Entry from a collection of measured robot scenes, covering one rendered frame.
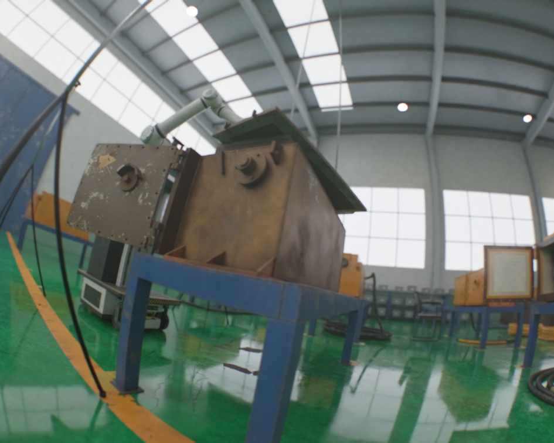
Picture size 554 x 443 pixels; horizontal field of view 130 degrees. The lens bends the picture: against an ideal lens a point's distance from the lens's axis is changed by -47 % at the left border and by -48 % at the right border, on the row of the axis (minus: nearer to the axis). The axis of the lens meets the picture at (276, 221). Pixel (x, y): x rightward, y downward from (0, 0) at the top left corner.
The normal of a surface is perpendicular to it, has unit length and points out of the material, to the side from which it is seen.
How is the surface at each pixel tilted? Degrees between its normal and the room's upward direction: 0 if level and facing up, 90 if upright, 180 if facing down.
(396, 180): 90
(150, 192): 90
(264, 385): 90
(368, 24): 180
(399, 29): 180
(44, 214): 90
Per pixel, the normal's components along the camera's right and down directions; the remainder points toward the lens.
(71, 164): 0.91, 0.04
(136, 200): -0.01, -0.28
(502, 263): -0.42, -0.32
